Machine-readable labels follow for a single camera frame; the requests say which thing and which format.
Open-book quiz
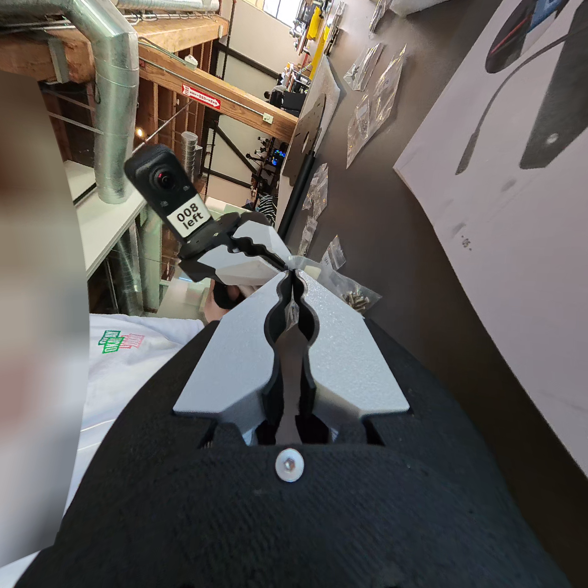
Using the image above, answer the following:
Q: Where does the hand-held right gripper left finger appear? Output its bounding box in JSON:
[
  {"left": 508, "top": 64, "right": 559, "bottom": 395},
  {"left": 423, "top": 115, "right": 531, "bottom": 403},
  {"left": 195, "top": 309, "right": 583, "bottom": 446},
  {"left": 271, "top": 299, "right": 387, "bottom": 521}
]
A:
[{"left": 173, "top": 270, "right": 295, "bottom": 445}]

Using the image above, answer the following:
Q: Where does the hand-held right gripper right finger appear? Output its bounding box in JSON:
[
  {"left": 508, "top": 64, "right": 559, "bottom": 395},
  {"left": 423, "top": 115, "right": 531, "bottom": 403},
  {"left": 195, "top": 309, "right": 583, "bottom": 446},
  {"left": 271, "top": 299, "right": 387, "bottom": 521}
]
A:
[{"left": 294, "top": 269, "right": 410, "bottom": 444}]

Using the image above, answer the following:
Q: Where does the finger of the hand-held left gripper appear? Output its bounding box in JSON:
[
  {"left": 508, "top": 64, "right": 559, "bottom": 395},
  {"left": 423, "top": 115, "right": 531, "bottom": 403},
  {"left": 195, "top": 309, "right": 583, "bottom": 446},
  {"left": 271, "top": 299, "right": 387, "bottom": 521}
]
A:
[
  {"left": 197, "top": 245, "right": 285, "bottom": 288},
  {"left": 231, "top": 220, "right": 294, "bottom": 271}
]

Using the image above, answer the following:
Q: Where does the clear labelled screw bag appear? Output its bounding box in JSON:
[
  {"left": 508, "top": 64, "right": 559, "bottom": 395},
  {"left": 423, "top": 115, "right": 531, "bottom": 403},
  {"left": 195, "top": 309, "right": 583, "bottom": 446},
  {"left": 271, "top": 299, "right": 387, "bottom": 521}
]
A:
[{"left": 284, "top": 255, "right": 383, "bottom": 332}]

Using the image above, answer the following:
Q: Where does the black metal base plate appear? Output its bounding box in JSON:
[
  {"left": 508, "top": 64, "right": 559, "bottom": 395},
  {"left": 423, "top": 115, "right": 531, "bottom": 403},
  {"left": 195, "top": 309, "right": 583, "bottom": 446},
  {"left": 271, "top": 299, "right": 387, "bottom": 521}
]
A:
[{"left": 281, "top": 92, "right": 327, "bottom": 187}]

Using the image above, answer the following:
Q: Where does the instruction manual booklet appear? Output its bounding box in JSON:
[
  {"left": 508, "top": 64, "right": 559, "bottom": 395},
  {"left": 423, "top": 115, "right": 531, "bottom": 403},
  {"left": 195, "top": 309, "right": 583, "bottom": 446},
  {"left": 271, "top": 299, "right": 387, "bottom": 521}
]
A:
[{"left": 394, "top": 0, "right": 588, "bottom": 478}]

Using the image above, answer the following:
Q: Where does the dark desk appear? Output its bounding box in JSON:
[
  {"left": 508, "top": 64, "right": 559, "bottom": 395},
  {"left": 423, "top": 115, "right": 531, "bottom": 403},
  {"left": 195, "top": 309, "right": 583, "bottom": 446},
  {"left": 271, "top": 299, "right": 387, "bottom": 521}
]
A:
[{"left": 276, "top": 0, "right": 588, "bottom": 588}]

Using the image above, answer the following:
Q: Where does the person's left hand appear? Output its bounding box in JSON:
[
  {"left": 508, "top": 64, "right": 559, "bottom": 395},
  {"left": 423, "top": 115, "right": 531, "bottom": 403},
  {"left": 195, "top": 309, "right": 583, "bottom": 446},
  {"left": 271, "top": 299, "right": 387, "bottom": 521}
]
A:
[{"left": 202, "top": 285, "right": 257, "bottom": 322}]

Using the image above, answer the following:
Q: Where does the black white patterned object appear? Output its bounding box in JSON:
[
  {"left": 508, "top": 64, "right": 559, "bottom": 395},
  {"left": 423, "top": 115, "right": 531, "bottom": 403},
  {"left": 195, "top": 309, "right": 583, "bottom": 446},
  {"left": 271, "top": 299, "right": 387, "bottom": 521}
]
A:
[{"left": 255, "top": 193, "right": 279, "bottom": 227}]

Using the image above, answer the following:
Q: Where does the black cylindrical tool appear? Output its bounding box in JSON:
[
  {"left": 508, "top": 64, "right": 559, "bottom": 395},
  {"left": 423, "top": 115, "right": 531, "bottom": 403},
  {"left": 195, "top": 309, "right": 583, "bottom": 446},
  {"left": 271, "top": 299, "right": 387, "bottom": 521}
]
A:
[{"left": 275, "top": 154, "right": 318, "bottom": 239}]

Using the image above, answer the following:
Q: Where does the person's white shirt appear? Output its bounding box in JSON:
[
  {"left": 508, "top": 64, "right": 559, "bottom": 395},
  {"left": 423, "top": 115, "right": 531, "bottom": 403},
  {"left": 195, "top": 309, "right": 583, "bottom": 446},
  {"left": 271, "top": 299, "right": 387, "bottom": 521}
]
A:
[{"left": 9, "top": 314, "right": 205, "bottom": 586}]

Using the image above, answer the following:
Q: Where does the red white sign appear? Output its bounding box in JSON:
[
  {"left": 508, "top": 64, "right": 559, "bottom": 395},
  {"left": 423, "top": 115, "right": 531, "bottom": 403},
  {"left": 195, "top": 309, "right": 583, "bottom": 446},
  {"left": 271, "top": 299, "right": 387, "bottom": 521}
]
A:
[{"left": 181, "top": 84, "right": 221, "bottom": 110}]

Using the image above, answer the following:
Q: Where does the scattered group of screw bags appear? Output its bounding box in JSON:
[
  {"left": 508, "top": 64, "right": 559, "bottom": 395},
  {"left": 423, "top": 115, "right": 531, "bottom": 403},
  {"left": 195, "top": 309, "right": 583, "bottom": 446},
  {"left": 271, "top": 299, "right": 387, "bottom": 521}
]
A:
[{"left": 294, "top": 0, "right": 407, "bottom": 272}]

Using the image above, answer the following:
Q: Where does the yellow box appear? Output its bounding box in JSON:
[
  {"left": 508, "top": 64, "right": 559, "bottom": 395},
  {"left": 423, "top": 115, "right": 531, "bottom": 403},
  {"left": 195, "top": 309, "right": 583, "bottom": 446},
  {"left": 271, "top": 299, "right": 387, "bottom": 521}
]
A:
[{"left": 303, "top": 7, "right": 331, "bottom": 70}]

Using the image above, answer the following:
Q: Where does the silver cross wrench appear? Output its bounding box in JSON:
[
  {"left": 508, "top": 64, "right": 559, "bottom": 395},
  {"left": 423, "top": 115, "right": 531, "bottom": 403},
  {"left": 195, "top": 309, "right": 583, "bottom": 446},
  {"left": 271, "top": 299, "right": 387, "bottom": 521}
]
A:
[{"left": 325, "top": 0, "right": 347, "bottom": 47}]

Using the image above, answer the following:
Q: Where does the white foam square with hole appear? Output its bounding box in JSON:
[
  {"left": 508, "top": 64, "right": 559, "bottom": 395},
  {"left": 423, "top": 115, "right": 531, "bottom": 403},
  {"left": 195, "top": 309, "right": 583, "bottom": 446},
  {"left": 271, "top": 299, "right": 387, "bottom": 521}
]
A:
[{"left": 390, "top": 0, "right": 442, "bottom": 17}]

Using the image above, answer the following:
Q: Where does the silver metal duct pipe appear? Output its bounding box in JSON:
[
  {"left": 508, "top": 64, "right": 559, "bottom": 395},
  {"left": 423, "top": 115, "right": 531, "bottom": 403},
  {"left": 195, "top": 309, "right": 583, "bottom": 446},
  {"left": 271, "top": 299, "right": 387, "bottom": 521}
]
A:
[
  {"left": 180, "top": 131, "right": 204, "bottom": 172},
  {"left": 0, "top": 0, "right": 141, "bottom": 205}
]

